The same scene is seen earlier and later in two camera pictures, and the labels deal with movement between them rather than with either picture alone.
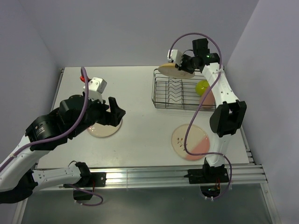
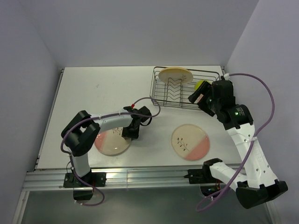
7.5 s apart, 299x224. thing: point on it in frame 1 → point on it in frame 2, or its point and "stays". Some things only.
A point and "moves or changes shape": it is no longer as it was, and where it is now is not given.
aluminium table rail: [238, 173] stays
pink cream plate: [100, 130] moves or changes shape
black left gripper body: [97, 113] → [130, 132]
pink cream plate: [197, 142] stays
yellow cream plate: [169, 69] moves or changes shape
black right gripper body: [188, 64] → [213, 103]
